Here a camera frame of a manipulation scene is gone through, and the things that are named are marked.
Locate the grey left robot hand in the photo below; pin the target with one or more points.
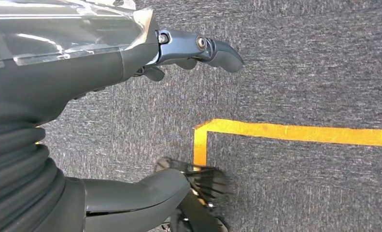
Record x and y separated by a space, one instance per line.
66 70

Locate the black robot left leg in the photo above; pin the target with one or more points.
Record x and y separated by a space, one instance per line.
206 182

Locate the yellow floor tape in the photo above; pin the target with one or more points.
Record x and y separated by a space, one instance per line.
306 132

